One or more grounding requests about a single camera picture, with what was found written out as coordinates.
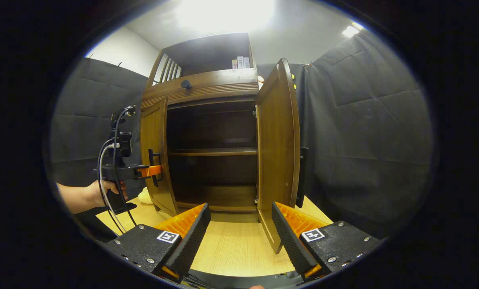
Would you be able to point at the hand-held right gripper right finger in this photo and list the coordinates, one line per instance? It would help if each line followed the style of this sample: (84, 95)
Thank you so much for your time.
(287, 241)

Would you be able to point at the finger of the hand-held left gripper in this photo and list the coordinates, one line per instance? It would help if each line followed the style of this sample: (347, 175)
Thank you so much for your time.
(151, 171)

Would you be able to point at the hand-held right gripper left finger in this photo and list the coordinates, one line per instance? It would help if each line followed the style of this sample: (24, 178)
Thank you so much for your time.
(193, 241)

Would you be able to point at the wooden shoe cabinet door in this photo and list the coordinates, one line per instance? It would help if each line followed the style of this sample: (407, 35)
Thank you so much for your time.
(277, 160)
(153, 128)

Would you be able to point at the wooden double-door shoe cabinet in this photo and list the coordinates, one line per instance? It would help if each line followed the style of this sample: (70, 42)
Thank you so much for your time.
(207, 86)

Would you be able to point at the wooden inner cabinet shelf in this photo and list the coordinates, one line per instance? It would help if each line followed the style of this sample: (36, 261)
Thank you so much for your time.
(211, 151)

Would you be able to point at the cream soft object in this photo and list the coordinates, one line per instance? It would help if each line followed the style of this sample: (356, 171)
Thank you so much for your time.
(145, 196)

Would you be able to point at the black drawer knob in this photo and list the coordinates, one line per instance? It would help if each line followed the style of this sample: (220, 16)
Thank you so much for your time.
(186, 84)

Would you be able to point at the black backdrop cloth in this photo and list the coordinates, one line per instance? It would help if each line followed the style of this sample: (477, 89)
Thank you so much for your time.
(364, 140)

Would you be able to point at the large rectangular ceiling light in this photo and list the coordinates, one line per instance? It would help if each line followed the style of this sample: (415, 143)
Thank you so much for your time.
(227, 14)

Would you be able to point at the small ceiling light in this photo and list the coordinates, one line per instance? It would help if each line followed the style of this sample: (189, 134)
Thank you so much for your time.
(351, 31)

